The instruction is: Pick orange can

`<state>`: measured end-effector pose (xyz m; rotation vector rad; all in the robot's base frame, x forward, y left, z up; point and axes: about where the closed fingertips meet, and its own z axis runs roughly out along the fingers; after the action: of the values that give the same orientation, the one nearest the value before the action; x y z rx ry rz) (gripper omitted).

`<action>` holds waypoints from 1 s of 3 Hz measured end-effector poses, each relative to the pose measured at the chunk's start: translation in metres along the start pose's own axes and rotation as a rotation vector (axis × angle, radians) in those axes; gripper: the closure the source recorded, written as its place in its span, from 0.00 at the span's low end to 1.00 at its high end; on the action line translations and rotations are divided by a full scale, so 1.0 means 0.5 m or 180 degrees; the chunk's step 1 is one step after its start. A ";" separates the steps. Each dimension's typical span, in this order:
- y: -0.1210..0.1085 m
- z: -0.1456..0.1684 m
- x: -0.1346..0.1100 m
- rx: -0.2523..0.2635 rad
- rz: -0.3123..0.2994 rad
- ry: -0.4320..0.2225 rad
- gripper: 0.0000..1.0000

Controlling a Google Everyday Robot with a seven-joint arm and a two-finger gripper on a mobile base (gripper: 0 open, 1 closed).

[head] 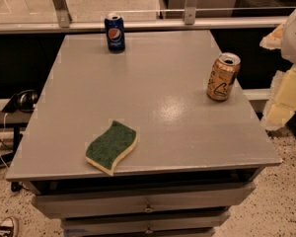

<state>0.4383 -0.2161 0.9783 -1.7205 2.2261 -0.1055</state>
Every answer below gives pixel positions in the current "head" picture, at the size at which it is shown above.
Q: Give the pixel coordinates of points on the lower metal drawer knob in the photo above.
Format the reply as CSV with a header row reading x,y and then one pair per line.
x,y
149,231

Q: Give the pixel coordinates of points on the black white sneaker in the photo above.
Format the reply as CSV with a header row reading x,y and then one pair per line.
x,y
9,227

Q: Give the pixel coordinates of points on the grey drawer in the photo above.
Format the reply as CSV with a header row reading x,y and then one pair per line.
x,y
134,201
161,223

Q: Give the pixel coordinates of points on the low side table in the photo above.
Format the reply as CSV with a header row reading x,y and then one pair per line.
x,y
12,126

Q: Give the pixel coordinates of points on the black headphones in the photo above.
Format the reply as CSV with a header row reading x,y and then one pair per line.
x,y
24,102

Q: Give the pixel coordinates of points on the grey drawer cabinet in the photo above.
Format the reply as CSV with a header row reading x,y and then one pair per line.
x,y
157,87

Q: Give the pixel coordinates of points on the green yellow sponge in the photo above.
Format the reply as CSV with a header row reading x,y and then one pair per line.
x,y
107,150

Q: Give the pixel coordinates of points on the upper metal drawer knob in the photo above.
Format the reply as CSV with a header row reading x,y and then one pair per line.
x,y
148,208

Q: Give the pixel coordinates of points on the metal glass railing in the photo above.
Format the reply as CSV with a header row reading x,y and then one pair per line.
x,y
58,16

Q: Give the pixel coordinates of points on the orange gold soda can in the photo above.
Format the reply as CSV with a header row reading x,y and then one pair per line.
x,y
223,75

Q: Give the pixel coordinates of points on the blue Pepsi can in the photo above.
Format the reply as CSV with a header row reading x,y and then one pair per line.
x,y
115,32

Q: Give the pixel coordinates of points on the upper grey drawer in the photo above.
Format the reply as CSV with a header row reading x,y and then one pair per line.
x,y
134,201

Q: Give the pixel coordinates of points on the metal drawer knob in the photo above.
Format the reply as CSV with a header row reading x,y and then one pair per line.
x,y
149,231
148,208

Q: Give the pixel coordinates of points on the lower grey drawer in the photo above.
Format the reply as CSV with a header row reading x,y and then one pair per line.
x,y
161,223

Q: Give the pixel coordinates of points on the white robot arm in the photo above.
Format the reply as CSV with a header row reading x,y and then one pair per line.
x,y
281,106

